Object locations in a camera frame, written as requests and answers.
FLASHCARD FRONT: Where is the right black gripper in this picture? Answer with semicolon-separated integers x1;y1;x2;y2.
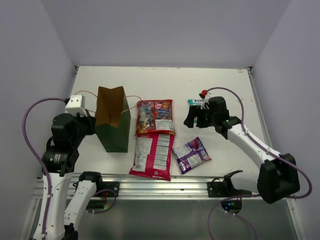
184;105;217;129

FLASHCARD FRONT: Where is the teal mint candy bag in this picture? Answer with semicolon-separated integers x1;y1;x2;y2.
187;99;204;107

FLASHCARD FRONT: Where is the purple candy bag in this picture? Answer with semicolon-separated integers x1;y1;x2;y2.
172;137;212;174

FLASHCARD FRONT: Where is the red candy bag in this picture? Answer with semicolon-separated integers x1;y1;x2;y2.
135;99;176;136

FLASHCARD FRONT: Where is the green paper bag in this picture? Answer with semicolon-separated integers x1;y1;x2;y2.
94;86;131;153

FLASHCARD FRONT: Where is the pink chips bag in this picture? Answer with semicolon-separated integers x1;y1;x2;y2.
129;133;175;181

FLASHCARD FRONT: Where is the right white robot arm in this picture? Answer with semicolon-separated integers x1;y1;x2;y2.
183;96;300;204

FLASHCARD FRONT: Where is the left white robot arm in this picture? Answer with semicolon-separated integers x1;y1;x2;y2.
33;113;104;240

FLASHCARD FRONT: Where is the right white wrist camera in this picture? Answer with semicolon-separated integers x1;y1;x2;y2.
199;90;212;110

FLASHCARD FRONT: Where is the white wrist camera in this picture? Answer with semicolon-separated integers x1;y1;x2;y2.
199;90;212;110
65;95;87;117

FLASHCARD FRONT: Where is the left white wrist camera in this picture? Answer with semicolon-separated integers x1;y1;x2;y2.
65;95;87;117

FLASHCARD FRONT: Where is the left black base bracket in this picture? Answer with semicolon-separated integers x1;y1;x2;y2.
100;181;120;199

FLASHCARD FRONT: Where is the black base bracket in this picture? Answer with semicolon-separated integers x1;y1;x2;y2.
206;178;239;198
100;181;120;199

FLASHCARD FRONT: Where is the aluminium mounting rail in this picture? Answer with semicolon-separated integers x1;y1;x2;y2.
32;173;296;201

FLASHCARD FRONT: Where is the right black base bracket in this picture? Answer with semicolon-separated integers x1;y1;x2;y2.
206;178;239;198

